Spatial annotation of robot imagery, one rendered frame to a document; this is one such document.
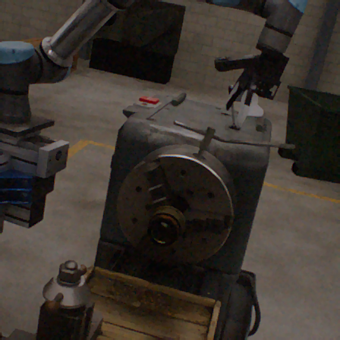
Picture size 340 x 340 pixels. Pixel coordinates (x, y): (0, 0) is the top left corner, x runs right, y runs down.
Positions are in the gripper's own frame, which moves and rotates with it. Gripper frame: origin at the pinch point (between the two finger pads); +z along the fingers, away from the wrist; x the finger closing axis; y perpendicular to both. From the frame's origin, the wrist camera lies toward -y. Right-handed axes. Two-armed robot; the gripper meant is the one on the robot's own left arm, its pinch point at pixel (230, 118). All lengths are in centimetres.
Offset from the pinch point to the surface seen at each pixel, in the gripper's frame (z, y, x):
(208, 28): 45, 206, 980
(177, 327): 46, 0, -29
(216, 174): 13.9, 0.9, -6.1
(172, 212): 24.0, -8.2, -13.8
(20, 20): 185, -165, 1094
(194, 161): 12.9, -5.4, -4.2
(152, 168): 18.3, -14.8, -3.8
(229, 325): 77, 40, 23
